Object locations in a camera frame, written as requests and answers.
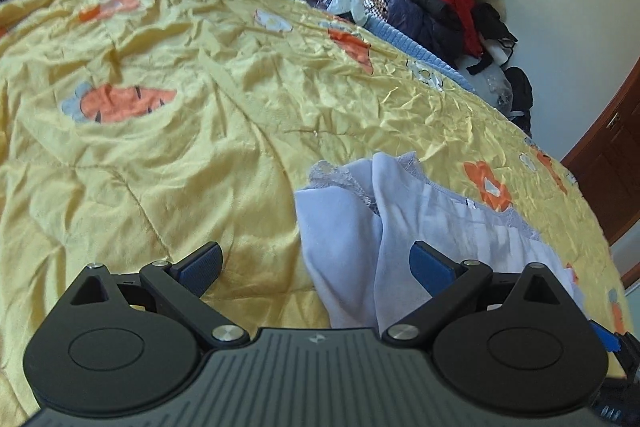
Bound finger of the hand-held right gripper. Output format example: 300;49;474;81
587;318;623;354

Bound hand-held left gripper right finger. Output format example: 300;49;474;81
382;242;573;348

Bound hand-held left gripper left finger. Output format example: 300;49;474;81
70;242;251;348

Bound lavender lace long-sleeve top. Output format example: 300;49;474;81
295;152;581;330

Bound black and white clothes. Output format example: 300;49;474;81
472;2;518;72

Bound yellow carrot print quilt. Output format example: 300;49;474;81
0;0;628;418

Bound brown wooden door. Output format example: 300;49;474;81
560;57;640;248

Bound clear plastic storage bag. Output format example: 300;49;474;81
460;57;516;115

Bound black backpack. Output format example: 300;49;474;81
504;67;533;132

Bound navy puffer jacket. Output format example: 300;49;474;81
382;0;466;58

